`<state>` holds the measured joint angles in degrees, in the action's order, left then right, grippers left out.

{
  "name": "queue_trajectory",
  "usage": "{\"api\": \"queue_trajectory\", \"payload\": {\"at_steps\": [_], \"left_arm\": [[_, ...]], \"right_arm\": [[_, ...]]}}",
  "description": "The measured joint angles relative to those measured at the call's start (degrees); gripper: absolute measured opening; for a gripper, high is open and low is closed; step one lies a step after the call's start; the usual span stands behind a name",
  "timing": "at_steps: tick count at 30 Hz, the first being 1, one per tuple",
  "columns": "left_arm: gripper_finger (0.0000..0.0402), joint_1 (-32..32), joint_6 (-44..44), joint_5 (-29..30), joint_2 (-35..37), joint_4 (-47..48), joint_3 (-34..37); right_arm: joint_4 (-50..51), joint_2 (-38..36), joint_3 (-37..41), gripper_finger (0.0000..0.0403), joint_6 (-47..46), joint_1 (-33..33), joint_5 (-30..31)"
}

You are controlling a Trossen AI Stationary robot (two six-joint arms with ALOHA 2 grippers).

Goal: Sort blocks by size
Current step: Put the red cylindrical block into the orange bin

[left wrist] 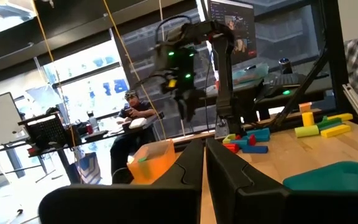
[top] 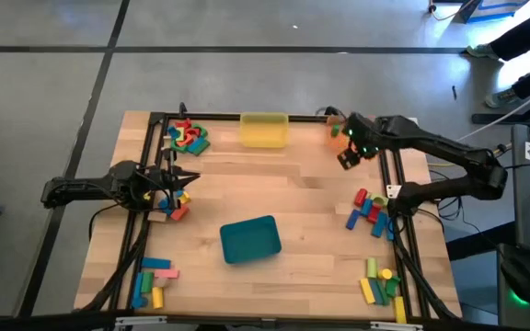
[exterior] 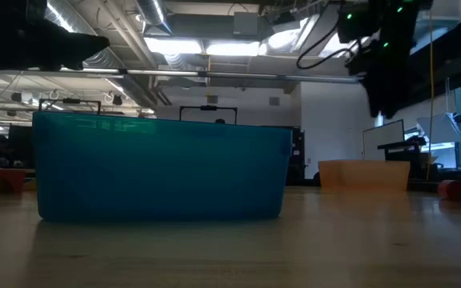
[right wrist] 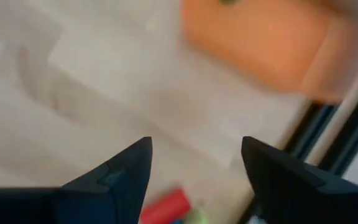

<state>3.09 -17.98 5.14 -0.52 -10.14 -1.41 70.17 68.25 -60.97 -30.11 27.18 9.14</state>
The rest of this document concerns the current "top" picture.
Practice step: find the black frame clamp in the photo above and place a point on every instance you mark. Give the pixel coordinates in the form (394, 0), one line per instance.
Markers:
(182, 109)
(331, 110)

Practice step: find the teal plastic bin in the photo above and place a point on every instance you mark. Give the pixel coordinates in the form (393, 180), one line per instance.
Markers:
(250, 240)

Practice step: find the pink plank block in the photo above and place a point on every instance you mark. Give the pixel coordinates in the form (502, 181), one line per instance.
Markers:
(167, 273)

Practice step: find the black desk foot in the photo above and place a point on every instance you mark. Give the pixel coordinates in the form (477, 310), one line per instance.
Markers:
(499, 118)

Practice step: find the orange plastic bin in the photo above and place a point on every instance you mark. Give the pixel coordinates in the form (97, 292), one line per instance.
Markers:
(334, 143)

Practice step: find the white mounting plate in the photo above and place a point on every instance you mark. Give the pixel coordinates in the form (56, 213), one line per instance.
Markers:
(393, 190)

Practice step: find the yellow plastic bin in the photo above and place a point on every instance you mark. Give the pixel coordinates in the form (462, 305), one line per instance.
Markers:
(265, 131)

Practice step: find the black front crossbar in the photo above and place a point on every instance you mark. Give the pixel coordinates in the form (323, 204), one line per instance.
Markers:
(39, 324)

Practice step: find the person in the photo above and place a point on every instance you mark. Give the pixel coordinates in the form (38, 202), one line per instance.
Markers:
(522, 34)

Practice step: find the yellow plank block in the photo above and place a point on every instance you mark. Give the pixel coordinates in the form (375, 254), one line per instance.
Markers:
(367, 290)
(399, 309)

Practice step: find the black computer mouse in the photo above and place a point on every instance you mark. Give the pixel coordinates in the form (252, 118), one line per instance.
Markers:
(518, 278)

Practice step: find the blue white bag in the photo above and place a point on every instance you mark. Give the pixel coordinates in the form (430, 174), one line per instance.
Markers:
(495, 7)

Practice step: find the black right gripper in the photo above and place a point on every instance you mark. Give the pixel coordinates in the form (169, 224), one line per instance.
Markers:
(364, 135)

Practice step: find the black aluminium table frame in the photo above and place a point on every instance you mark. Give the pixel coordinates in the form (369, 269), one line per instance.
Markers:
(219, 117)

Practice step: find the red arch block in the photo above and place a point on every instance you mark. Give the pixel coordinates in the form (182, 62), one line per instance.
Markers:
(183, 123)

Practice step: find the silver metal bracket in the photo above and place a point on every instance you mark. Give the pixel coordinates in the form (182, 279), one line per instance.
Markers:
(138, 320)
(396, 326)

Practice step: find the red cylinder block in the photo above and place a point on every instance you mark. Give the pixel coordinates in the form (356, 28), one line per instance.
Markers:
(360, 197)

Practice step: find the yellow-green arch block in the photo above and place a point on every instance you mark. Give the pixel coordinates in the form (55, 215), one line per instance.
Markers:
(379, 199)

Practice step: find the light green cylinder block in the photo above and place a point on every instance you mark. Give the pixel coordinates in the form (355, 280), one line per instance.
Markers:
(372, 267)

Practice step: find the small black floor object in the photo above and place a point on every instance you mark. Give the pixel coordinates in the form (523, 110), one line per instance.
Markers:
(454, 92)

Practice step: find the blue short plank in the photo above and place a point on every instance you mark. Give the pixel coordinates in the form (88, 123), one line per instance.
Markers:
(195, 146)

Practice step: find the green arch block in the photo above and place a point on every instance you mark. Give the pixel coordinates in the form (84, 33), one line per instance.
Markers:
(199, 130)

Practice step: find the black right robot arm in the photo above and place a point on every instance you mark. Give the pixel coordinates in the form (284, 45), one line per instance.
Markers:
(453, 149)

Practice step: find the natural wood small block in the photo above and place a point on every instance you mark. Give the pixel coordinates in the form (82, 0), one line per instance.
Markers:
(162, 282)

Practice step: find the yellow cylinder block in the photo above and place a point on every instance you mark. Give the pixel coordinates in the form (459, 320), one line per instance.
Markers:
(385, 274)

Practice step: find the yellow-green small block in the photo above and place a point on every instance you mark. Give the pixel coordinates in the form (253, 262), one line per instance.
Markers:
(181, 134)

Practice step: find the orange-red arch block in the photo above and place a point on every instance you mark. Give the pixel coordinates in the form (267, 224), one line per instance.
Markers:
(190, 137)

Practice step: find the green plank block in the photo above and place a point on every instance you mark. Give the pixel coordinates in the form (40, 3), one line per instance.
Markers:
(383, 295)

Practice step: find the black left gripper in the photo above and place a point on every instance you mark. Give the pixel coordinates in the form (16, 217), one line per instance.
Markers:
(161, 177)

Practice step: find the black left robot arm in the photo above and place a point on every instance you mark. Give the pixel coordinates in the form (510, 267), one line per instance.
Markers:
(76, 189)

